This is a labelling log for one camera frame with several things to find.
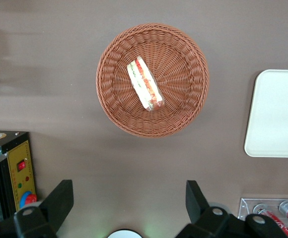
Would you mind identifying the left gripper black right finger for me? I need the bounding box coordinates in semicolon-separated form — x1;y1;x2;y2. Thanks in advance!
175;180;234;238

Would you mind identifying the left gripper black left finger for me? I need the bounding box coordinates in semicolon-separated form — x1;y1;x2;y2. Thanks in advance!
13;179;74;238

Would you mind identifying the sandwich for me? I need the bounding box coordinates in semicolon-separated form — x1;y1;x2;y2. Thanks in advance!
126;56;165;113

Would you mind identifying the cream plastic tray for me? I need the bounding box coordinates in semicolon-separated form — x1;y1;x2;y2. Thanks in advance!
244;69;288;159

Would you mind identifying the round brown wicker basket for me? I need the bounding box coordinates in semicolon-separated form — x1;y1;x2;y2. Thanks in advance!
95;23;210;138

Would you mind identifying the clear acrylic bottle rack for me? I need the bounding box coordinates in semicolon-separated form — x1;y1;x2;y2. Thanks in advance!
237;197;288;238

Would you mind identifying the black yellow food warmer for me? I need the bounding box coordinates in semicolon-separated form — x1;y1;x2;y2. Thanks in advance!
0;130;38;221

